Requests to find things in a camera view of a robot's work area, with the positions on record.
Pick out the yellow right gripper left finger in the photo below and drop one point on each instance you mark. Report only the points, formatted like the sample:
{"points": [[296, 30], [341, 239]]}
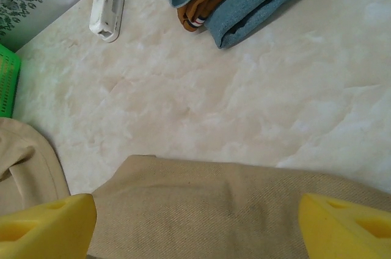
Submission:
{"points": [[39, 231]]}

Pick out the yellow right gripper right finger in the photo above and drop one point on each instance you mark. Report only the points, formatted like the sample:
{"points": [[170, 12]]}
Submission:
{"points": [[345, 234]]}

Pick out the beige trousers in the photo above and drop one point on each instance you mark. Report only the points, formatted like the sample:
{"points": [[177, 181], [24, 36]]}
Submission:
{"points": [[198, 210]]}

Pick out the green plastic basket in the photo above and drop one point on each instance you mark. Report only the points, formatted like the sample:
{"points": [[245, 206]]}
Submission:
{"points": [[7, 82]]}

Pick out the white plastic clip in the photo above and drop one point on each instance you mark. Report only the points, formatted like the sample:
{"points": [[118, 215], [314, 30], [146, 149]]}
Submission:
{"points": [[102, 5]]}

